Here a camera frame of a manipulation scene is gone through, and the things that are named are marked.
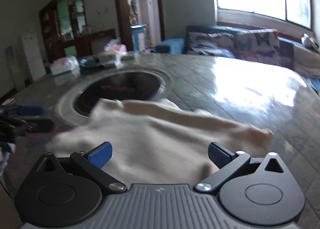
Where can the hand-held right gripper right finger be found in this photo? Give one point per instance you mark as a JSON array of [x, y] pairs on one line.
[[217, 155]]

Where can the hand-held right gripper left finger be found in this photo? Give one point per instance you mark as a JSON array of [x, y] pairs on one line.
[[101, 155]]

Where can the white refrigerator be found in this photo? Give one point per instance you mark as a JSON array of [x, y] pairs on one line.
[[31, 56]]

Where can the butterfly print cushion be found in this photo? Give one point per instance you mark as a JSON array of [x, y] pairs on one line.
[[207, 42], [257, 43]]

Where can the round black induction cooktop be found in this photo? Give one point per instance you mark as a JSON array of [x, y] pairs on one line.
[[120, 83]]

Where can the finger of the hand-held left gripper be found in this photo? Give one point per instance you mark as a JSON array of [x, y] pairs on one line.
[[30, 111], [42, 125]]

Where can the teal sofa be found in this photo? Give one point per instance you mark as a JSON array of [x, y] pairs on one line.
[[212, 28]]

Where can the panda plush toy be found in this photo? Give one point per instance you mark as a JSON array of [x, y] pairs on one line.
[[308, 40]]

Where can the dark wooden door frame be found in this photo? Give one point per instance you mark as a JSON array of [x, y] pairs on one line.
[[121, 6]]

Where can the grey cushion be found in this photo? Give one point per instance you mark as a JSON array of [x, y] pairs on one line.
[[307, 60]]

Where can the blue and white box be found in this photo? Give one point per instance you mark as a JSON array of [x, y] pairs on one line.
[[138, 37]]

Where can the cream sweatshirt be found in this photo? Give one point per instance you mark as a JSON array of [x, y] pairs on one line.
[[155, 138]]

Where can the dark wooden sideboard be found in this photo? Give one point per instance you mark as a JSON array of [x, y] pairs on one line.
[[100, 36]]

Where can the white tissue box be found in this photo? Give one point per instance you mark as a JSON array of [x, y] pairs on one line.
[[110, 56]]

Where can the dark wooden display cabinet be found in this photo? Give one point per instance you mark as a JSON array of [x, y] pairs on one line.
[[50, 31]]

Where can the blue padded stool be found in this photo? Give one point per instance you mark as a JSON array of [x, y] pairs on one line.
[[170, 45]]

